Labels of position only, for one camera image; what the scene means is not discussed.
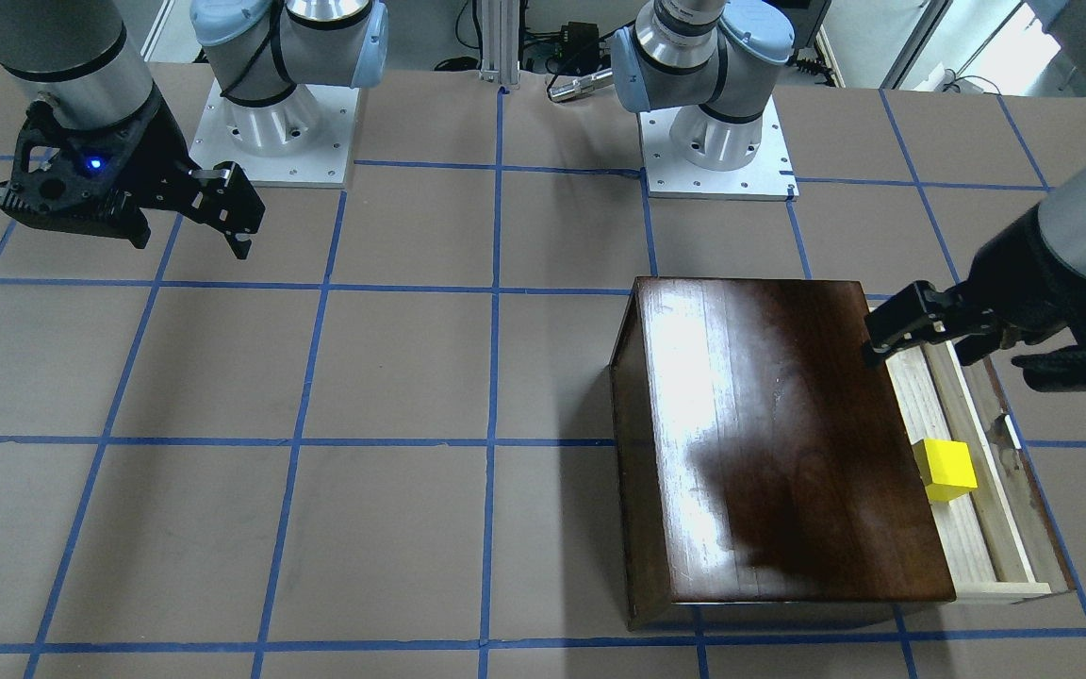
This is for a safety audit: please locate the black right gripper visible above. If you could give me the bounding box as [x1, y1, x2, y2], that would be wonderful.
[0, 86, 266, 259]

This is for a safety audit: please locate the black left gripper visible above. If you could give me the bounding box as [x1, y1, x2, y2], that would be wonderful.
[862, 208, 1086, 392]

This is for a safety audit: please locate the yellow block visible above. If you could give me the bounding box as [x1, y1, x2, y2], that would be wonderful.
[911, 439, 978, 504]

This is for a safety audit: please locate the light wooden drawer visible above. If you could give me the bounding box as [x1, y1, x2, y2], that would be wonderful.
[884, 342, 1075, 604]

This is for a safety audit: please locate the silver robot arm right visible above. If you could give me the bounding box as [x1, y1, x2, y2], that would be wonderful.
[0, 1, 389, 259]

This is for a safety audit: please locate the dark wooden drawer cabinet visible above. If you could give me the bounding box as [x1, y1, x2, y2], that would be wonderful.
[609, 276, 957, 629]

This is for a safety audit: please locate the silver connector plug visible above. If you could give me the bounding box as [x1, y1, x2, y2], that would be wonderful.
[547, 68, 615, 104]

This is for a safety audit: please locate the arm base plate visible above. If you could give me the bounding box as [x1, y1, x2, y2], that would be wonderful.
[189, 81, 365, 190]
[637, 99, 800, 201]

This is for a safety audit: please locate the aluminium frame post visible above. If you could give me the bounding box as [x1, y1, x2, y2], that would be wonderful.
[471, 1, 525, 91]

